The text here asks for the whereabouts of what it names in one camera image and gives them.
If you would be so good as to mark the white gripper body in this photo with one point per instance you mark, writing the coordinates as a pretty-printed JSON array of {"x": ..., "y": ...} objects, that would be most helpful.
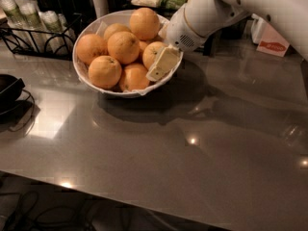
[{"x": 180, "y": 32}]

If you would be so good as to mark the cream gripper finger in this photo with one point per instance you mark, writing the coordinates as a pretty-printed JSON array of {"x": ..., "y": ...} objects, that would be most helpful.
[{"x": 166, "y": 60}]

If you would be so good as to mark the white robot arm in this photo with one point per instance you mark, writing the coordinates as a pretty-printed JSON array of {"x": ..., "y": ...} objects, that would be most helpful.
[{"x": 288, "y": 17}]

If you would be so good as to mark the small hidden orange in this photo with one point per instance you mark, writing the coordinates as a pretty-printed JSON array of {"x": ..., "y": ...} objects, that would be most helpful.
[{"x": 143, "y": 45}]

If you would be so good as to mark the back partly hidden orange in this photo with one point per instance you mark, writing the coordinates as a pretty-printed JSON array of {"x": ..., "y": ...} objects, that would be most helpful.
[{"x": 114, "y": 28}]

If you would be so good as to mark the white bowl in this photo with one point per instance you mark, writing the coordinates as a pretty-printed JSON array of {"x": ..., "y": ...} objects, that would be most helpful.
[{"x": 98, "y": 26}]

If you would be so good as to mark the green packets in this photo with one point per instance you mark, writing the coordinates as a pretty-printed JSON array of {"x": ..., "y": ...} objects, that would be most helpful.
[{"x": 172, "y": 4}]

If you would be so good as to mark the white cylinder container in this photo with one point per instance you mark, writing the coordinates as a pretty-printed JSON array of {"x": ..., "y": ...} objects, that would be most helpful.
[{"x": 99, "y": 0}]

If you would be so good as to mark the red and white card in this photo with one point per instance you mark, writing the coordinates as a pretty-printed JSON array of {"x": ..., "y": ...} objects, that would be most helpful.
[{"x": 272, "y": 42}]

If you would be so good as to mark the right stack of cups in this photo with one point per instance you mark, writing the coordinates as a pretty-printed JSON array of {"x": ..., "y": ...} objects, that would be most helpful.
[{"x": 54, "y": 26}]

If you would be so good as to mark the stack of cups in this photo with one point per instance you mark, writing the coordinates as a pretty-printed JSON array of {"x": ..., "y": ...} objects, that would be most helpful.
[
  {"x": 15, "y": 20},
  {"x": 32, "y": 19},
  {"x": 54, "y": 26}
]

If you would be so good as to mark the middle stack of cups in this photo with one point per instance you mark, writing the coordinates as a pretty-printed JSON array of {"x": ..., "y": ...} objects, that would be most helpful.
[{"x": 32, "y": 19}]

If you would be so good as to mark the left stack of cups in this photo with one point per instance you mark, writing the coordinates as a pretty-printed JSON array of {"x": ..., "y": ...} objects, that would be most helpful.
[{"x": 15, "y": 20}]

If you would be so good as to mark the black pan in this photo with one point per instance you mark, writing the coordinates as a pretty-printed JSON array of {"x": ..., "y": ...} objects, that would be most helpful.
[{"x": 13, "y": 94}]

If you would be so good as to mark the black wire rack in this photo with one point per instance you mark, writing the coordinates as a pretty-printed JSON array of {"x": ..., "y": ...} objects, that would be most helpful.
[{"x": 71, "y": 33}]

